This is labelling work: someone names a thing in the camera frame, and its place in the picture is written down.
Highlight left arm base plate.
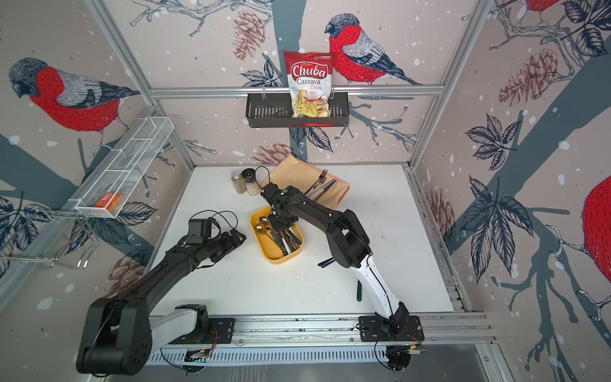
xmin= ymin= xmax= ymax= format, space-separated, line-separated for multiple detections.
xmin=170 ymin=318 xmax=235 ymax=345

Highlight glass spice jar brown contents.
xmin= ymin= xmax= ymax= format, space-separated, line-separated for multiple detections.
xmin=231 ymin=170 xmax=247 ymax=194

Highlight dark green handled spoon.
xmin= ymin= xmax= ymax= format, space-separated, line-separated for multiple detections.
xmin=356 ymin=281 xmax=362 ymax=302

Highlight black metal spoon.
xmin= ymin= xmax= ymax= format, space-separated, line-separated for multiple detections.
xmin=318 ymin=258 xmax=335 ymax=268

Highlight black wall basket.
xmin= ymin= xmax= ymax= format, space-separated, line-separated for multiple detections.
xmin=245 ymin=91 xmax=350 ymax=129

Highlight aluminium frame rail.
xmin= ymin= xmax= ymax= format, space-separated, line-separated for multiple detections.
xmin=95 ymin=311 xmax=497 ymax=350

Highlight orange box on shelf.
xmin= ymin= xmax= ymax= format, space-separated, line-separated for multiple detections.
xmin=94 ymin=193 xmax=122 ymax=212

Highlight beige cloth napkin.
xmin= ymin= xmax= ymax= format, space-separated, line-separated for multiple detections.
xmin=270 ymin=156 xmax=350 ymax=209

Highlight white wire shelf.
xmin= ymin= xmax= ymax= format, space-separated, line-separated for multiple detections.
xmin=75 ymin=116 xmax=174 ymax=219

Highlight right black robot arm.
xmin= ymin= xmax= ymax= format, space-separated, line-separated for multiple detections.
xmin=261 ymin=182 xmax=410 ymax=334

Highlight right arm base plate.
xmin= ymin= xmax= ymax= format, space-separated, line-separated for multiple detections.
xmin=356 ymin=315 xmax=425 ymax=343

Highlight glass spice jar black lid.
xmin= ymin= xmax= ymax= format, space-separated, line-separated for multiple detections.
xmin=241 ymin=168 xmax=261 ymax=196

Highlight yellow plastic storage box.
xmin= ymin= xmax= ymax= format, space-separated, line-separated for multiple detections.
xmin=250 ymin=207 xmax=305 ymax=265

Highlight red cassava chips bag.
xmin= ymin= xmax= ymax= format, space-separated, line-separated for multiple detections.
xmin=284 ymin=51 xmax=334 ymax=118

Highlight wire hook rack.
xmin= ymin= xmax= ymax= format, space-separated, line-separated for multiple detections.
xmin=1 ymin=209 xmax=101 ymax=272

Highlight copper rose gold spoon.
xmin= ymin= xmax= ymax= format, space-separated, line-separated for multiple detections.
xmin=259 ymin=216 xmax=286 ymax=251

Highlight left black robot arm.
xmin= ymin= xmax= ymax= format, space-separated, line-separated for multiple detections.
xmin=76 ymin=217 xmax=246 ymax=377

